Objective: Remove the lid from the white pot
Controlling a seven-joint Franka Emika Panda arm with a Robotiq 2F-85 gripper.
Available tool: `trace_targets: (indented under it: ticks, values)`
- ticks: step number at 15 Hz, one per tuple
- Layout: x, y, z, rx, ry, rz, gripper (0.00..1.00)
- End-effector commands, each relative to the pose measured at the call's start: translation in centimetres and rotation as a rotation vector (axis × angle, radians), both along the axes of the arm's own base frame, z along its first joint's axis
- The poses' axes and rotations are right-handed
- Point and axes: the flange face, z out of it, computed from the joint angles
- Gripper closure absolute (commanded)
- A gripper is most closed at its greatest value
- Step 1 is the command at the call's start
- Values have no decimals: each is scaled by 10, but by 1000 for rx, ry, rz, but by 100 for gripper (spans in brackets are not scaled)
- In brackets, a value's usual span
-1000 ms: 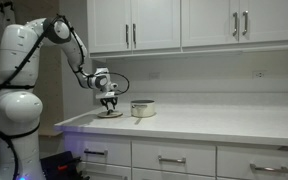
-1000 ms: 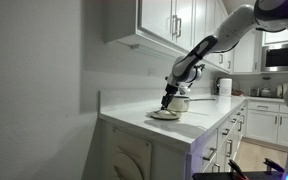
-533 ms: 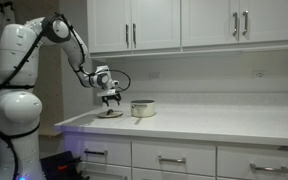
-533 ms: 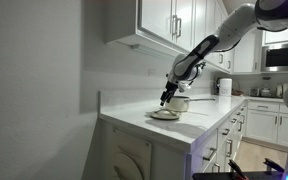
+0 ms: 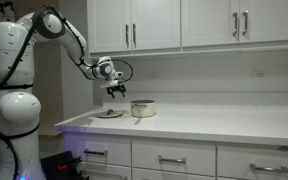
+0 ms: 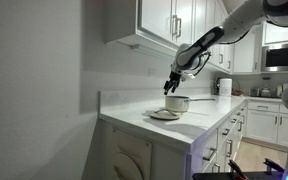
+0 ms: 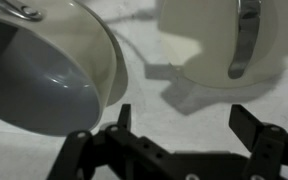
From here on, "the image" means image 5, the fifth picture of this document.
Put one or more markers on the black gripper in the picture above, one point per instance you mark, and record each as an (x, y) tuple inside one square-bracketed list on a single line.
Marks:
[(115, 87)]

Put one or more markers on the white pot lid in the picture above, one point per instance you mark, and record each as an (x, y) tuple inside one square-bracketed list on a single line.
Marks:
[(110, 114)]

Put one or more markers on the white upper cabinet door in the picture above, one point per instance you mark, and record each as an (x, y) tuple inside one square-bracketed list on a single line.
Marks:
[(157, 23), (109, 25), (270, 20), (207, 21)]

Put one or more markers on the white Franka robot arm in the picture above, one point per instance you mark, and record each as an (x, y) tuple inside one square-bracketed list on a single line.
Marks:
[(17, 106)]

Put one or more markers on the black box with red part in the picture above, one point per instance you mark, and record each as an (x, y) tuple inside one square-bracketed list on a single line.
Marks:
[(55, 166)]

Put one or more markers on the white drawer front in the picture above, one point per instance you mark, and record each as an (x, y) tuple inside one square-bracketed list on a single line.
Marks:
[(107, 170), (237, 160), (117, 150), (200, 158), (170, 175)]

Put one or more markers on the white wall outlet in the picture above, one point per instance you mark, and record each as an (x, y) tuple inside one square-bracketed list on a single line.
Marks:
[(259, 74)]

